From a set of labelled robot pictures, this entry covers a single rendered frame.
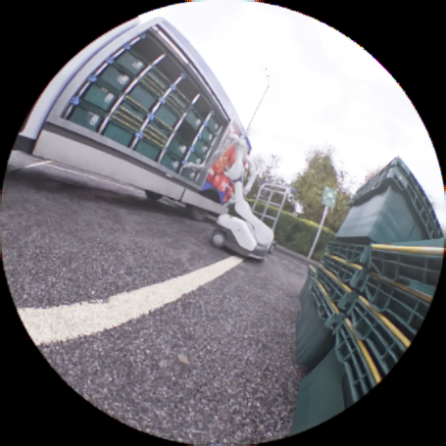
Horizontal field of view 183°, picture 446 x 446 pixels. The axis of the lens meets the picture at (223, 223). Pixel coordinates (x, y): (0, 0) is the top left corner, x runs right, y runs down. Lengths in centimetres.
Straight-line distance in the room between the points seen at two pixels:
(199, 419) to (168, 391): 9
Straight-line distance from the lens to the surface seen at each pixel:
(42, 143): 155
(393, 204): 54
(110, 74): 191
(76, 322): 45
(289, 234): 420
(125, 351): 41
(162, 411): 37
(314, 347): 53
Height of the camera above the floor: 37
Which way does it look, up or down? 4 degrees down
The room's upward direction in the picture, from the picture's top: 22 degrees clockwise
